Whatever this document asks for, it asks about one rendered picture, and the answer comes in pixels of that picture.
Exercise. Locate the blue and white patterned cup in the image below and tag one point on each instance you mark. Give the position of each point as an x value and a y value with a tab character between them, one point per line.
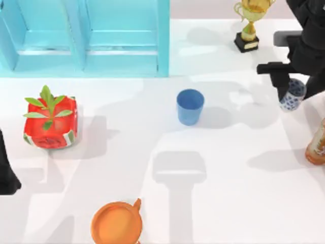
294	99

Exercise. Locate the gold trophy on black base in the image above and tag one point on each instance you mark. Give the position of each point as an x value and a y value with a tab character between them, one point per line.
250	30

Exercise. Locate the orange bottle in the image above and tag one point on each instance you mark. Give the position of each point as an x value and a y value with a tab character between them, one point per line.
317	150

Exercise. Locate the light blue rack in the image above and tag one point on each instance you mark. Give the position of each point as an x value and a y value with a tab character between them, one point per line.
122	15

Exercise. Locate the red plant pot with plant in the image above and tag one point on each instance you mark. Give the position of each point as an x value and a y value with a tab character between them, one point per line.
50	137

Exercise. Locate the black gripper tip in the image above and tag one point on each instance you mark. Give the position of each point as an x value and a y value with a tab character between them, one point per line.
7	175

